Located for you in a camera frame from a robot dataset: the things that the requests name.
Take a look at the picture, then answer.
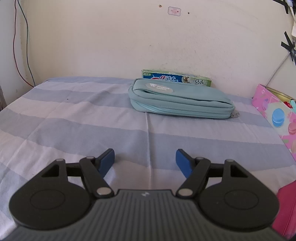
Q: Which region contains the red cable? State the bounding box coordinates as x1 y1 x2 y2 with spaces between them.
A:
13 0 35 87

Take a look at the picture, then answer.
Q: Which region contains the pink macaron gift box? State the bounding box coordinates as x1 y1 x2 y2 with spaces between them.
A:
252 84 296 161

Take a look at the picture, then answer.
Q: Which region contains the white cable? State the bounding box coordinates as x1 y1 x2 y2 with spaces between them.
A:
266 52 293 87

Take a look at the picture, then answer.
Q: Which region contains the teal zipper pouch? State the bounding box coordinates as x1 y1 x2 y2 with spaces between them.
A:
128 78 240 120

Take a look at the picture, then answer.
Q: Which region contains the black tape cross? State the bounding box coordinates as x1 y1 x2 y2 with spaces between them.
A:
281 31 296 62

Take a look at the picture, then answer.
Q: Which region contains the striped bed sheet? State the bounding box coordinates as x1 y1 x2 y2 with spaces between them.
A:
0 76 296 241

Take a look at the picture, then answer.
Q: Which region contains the magenta bag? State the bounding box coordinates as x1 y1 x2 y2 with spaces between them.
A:
270 183 296 240

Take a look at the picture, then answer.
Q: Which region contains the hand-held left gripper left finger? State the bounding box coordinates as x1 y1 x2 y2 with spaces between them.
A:
42 148 115 198

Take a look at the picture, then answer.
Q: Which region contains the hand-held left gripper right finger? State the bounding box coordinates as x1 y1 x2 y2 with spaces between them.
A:
176 149 250 198

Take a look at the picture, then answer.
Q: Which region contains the green toothpaste box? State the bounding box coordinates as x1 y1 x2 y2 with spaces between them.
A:
142 69 212 88

